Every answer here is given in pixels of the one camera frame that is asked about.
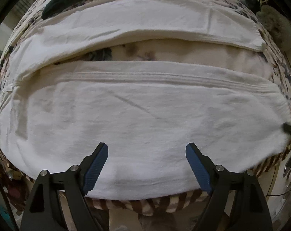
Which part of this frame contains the grey knitted cloth pile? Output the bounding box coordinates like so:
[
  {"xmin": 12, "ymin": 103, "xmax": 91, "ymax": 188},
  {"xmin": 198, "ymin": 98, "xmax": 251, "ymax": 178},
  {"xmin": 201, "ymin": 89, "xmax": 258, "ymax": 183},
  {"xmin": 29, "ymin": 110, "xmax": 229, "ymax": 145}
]
[{"xmin": 242, "ymin": 0, "xmax": 291, "ymax": 52}]

